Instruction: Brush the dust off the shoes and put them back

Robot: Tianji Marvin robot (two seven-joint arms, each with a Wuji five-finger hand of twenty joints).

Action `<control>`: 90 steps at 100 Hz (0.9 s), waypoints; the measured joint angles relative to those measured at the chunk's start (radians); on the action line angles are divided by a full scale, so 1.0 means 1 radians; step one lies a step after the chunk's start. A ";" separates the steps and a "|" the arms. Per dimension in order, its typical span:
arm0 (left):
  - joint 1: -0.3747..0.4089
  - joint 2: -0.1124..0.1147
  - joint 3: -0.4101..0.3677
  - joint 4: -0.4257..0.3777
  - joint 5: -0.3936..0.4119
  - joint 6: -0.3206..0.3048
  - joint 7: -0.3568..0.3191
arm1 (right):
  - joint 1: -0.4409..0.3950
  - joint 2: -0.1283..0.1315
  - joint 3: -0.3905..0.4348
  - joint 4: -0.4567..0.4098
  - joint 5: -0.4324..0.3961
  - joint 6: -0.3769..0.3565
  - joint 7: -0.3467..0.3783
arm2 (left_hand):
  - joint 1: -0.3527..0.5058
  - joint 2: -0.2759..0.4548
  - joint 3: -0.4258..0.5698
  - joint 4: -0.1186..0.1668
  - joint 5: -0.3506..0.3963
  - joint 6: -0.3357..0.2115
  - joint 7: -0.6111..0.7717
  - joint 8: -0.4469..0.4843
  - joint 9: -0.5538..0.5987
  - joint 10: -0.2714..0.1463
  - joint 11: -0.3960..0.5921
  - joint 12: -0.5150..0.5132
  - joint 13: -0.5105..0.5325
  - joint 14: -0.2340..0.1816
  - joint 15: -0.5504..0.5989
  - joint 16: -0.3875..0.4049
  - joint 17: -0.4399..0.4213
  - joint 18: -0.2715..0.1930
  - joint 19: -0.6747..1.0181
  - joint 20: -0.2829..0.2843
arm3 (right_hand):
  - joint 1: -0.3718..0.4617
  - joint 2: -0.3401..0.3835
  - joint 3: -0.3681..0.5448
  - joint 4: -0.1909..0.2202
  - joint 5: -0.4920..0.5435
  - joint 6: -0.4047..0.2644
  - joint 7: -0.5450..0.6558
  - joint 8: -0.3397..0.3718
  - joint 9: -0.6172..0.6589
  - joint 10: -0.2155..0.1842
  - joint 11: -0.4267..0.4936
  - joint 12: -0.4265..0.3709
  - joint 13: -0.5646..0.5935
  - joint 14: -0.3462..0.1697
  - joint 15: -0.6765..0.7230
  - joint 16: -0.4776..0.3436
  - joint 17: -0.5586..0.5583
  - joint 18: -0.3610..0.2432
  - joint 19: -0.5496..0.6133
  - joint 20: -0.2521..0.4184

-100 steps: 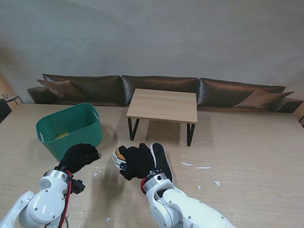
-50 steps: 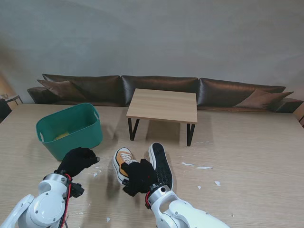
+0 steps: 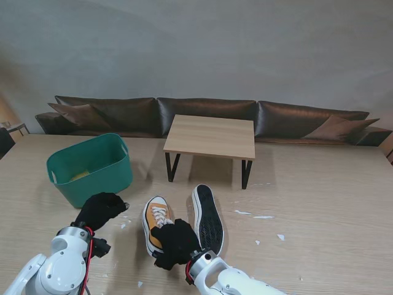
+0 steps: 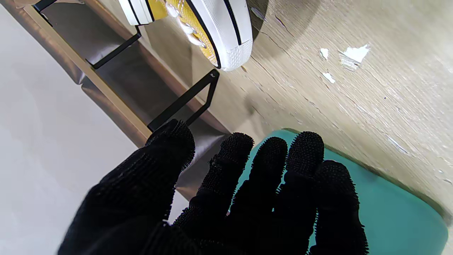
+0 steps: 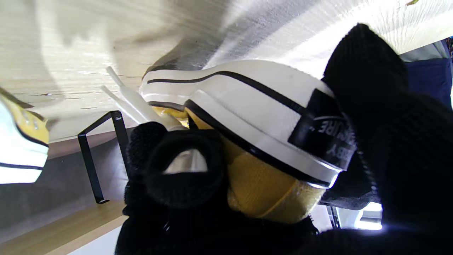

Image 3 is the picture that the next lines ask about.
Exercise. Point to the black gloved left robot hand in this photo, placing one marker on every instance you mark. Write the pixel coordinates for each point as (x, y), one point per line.
(98, 210)

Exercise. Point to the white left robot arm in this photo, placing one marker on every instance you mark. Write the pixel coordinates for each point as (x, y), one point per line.
(58, 264)

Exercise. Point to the green plastic basket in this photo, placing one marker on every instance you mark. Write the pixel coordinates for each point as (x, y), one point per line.
(92, 187)

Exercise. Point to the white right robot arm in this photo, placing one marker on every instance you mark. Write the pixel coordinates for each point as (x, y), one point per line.
(227, 279)

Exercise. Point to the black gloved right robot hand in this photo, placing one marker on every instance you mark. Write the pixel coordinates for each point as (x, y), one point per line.
(178, 242)

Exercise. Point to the small wooden side table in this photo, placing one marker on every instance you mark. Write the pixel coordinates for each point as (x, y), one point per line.
(17, 126)

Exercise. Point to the brown leather cushion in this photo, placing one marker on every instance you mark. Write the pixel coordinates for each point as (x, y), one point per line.
(76, 115)
(337, 127)

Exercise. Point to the long white paper scrap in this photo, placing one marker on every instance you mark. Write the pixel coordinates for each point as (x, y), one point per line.
(264, 217)

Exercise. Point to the small wooden table black legs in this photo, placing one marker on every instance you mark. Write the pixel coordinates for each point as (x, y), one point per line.
(208, 135)

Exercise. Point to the wooden brush pale bristles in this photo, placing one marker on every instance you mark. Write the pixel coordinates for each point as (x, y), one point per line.
(80, 175)

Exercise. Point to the dark brown leather sofa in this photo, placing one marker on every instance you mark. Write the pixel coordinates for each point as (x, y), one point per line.
(208, 107)

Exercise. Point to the yellow canvas sneaker white laces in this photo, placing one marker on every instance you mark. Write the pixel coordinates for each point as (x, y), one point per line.
(208, 221)
(150, 215)

